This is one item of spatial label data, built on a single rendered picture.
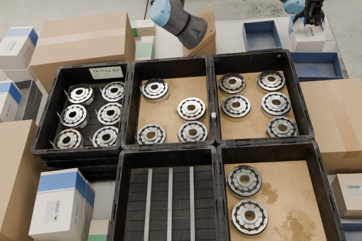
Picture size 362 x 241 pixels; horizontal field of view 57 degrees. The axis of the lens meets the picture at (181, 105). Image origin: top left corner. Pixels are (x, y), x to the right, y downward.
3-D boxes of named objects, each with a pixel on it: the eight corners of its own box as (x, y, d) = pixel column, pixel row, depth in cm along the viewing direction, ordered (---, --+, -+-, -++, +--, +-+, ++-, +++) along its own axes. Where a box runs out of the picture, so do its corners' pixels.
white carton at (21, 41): (19, 41, 168) (10, 27, 161) (41, 41, 166) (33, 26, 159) (2, 70, 156) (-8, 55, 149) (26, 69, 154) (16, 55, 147)
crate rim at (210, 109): (133, 64, 131) (131, 60, 130) (209, 59, 129) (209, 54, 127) (122, 153, 107) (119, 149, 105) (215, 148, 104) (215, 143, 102)
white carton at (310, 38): (287, 28, 166) (290, 13, 159) (312, 27, 164) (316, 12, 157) (293, 56, 153) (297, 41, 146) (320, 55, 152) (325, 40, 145)
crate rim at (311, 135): (209, 59, 129) (209, 54, 127) (288, 52, 126) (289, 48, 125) (215, 148, 104) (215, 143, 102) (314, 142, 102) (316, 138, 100)
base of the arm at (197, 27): (187, 30, 162) (171, 19, 157) (208, 14, 151) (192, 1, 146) (184, 54, 154) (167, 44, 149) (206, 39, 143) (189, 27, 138)
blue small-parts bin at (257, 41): (242, 34, 167) (242, 22, 162) (272, 31, 166) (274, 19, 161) (248, 62, 155) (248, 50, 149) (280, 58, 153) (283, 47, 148)
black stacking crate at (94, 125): (69, 86, 141) (58, 67, 132) (137, 81, 139) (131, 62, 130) (44, 171, 117) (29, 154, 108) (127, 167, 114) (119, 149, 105)
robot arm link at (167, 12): (169, 39, 149) (144, 23, 142) (174, 16, 155) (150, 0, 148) (186, 28, 140) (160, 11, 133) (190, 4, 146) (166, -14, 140)
